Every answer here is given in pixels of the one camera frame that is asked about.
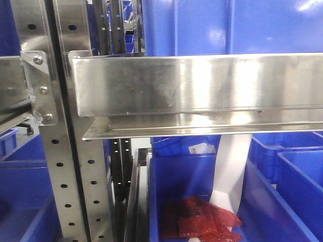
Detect steel corner bracket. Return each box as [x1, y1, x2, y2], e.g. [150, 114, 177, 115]
[21, 50, 58, 126]

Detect large blue bin on shelf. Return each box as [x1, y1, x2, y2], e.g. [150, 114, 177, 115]
[142, 1, 322, 56]

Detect neighbour steel shelf rail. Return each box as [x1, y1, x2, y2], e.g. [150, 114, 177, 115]
[1, 56, 32, 133]

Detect blue bin lower right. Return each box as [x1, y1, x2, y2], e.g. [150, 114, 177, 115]
[248, 132, 322, 241]

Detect stainless steel shelf rail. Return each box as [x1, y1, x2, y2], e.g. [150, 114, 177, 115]
[69, 50, 322, 140]

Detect blue bin lower left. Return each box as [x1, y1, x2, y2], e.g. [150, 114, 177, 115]
[1, 129, 61, 241]

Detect neighbour perforated steel upright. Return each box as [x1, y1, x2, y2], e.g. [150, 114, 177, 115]
[11, 1, 87, 241]

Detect perforated steel shelf upright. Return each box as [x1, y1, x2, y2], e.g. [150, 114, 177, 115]
[53, 1, 115, 241]

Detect white paper strip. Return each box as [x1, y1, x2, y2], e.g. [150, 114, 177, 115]
[210, 134, 252, 213]

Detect red bubble wrap bags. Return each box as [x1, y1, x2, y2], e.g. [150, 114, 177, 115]
[159, 196, 242, 241]

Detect blue bin below shelf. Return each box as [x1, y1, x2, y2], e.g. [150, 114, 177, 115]
[149, 155, 317, 241]

